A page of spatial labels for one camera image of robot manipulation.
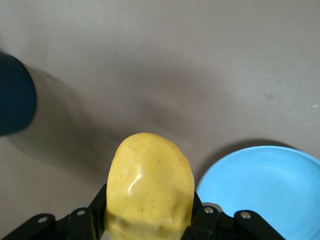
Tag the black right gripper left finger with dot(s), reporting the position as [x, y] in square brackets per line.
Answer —
[75, 225]

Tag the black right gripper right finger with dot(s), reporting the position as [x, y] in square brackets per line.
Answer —
[212, 225]

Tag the yellow potato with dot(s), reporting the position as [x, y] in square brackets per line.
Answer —
[150, 187]

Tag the blue plate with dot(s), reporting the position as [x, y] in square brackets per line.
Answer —
[262, 180]

